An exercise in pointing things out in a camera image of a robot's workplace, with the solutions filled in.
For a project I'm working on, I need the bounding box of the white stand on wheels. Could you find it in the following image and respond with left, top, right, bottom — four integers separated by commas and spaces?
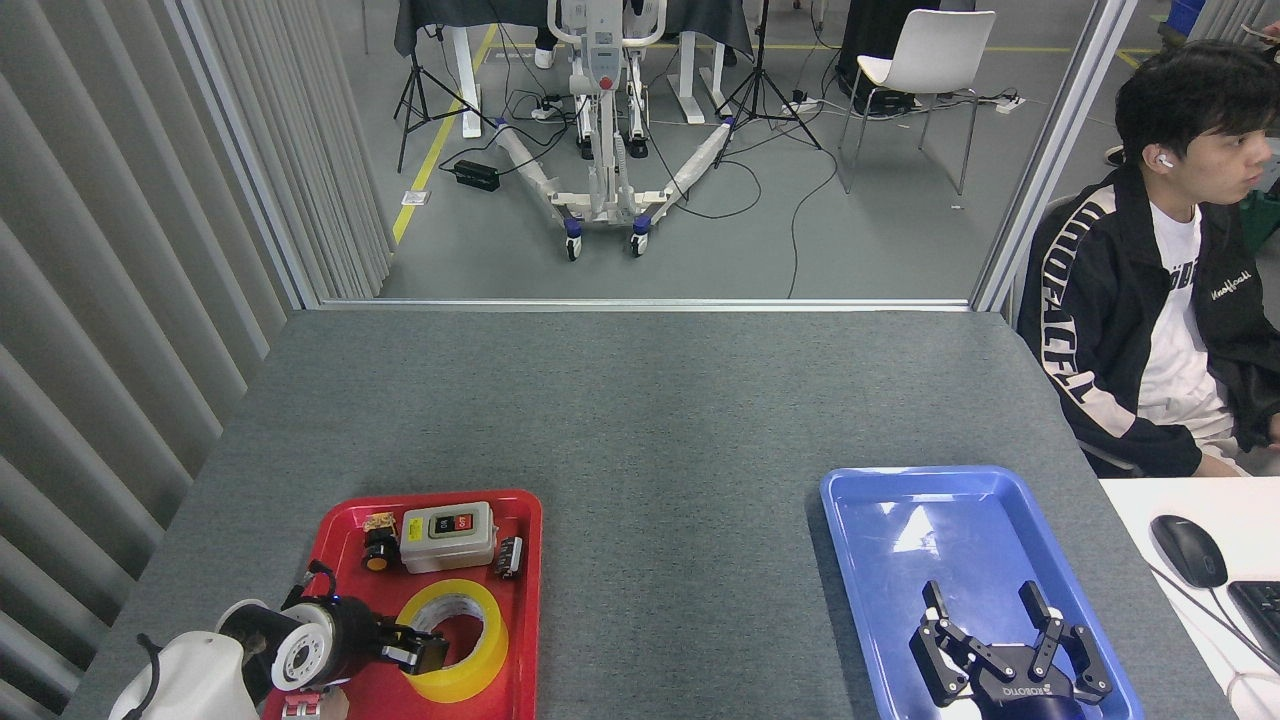
493, 0, 736, 263

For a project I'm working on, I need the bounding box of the black tripod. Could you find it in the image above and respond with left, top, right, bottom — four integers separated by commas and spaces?
393, 25, 498, 174
713, 0, 823, 169

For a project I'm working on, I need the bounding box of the silver rail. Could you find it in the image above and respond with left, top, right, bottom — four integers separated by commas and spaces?
318, 297, 973, 313

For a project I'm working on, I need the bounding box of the silver post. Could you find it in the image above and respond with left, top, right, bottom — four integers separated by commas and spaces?
968, 0, 1139, 313
165, 0, 321, 309

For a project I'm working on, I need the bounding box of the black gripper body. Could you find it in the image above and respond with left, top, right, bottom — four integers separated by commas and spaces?
965, 668, 1086, 720
320, 597, 387, 687

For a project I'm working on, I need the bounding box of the seated person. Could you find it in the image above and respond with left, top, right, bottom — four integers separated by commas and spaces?
1015, 40, 1280, 479

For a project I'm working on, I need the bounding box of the yellow tape roll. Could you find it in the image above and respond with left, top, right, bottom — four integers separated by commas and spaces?
397, 579, 510, 704

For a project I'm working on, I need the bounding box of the black orange push button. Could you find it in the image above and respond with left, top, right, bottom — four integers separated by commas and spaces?
362, 512, 401, 573

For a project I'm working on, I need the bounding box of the red plastic tray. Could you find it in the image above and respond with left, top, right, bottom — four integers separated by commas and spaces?
262, 489, 543, 720

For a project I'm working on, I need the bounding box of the red white circuit breaker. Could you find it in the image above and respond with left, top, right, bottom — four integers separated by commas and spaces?
280, 688, 351, 720

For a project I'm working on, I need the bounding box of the black keyboard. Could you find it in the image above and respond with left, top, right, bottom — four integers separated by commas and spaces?
1227, 580, 1280, 671

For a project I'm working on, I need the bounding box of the white desk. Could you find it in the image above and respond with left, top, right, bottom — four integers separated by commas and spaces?
1098, 477, 1280, 720

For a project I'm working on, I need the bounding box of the table with dark cloth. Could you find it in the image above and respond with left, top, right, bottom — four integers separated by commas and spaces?
393, 0, 756, 139

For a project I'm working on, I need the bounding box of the white chair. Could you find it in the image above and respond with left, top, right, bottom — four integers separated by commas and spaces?
838, 9, 998, 197

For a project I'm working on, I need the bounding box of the blue plastic tray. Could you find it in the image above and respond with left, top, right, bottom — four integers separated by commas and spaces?
819, 465, 1146, 720

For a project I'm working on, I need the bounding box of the grey switch box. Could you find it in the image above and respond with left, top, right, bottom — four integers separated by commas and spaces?
400, 501, 498, 575

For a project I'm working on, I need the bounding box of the black computer mouse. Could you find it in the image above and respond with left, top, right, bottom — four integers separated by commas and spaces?
1149, 514, 1229, 590

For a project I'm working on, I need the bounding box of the black mouse cable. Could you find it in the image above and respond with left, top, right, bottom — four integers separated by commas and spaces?
1145, 560, 1280, 666

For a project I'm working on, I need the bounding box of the green bin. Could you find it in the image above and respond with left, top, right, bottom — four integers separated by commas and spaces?
1240, 188, 1280, 251

